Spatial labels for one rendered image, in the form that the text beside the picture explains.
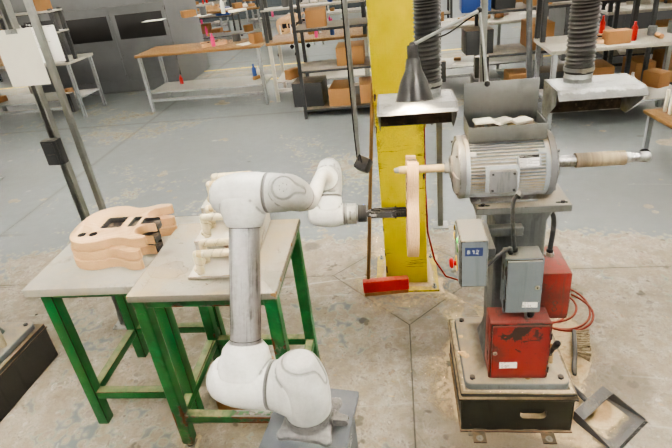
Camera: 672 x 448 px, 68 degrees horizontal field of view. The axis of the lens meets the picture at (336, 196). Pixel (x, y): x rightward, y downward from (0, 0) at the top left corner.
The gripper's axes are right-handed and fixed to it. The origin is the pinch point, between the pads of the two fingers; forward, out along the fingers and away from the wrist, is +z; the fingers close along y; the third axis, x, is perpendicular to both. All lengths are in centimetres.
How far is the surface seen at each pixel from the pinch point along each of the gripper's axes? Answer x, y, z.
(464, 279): -21.4, 28.0, 19.8
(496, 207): 2.1, 11.5, 34.7
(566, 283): -33, -2, 65
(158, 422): -108, -19, -130
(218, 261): -17, 8, -80
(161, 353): -55, 15, -107
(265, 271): -20, 14, -58
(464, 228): -3.0, 25.2, 20.6
